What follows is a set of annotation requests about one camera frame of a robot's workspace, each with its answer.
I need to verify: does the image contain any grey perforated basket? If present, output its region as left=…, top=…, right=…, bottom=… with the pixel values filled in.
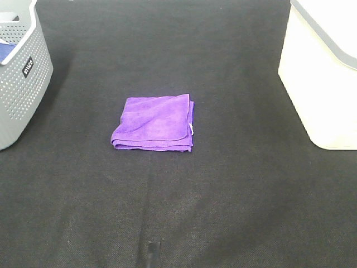
left=1, top=1, right=53, bottom=150

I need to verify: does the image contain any blue cloth in basket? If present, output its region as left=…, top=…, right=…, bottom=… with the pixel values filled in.
left=0, top=42, right=16, bottom=62

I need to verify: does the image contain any purple towel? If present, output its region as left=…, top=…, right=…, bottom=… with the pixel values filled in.
left=111, top=94, right=195, bottom=152

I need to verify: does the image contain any white storage bin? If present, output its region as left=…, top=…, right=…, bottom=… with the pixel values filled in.
left=278, top=1, right=356, bottom=150

